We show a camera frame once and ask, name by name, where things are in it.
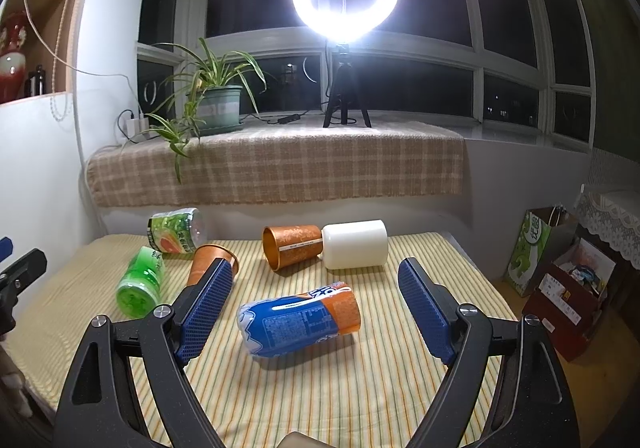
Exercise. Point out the dark red cardboard box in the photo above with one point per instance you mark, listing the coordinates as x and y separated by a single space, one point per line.
569 297

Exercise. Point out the black tripod stand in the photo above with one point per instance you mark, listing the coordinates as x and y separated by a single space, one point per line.
345 90

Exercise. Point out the wooden shelf unit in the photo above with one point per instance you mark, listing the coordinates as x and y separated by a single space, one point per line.
50 45

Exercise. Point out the white lace cloth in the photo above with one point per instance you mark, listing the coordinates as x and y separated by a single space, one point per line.
613 216

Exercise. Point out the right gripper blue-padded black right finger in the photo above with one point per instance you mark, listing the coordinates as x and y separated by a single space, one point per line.
532 405

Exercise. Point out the beige plaid sill cloth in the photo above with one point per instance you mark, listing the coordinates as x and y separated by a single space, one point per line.
282 164

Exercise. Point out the blue and orange paper cup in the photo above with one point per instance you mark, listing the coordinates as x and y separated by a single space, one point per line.
276 327

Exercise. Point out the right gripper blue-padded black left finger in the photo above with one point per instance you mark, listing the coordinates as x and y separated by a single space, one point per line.
99 405

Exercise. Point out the striped yellow table cloth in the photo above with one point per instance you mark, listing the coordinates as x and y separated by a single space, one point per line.
369 389

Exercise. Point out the red and white vase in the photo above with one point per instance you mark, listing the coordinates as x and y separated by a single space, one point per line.
13 60

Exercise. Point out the green and white paper bag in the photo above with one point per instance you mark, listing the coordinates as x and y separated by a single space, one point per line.
545 234

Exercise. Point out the copper orange cup with label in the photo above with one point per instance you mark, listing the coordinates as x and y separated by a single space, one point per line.
289 245

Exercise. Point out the white plastic cup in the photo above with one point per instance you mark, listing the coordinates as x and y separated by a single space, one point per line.
354 245

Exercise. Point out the spider plant in green pot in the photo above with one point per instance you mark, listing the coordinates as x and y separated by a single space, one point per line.
206 99

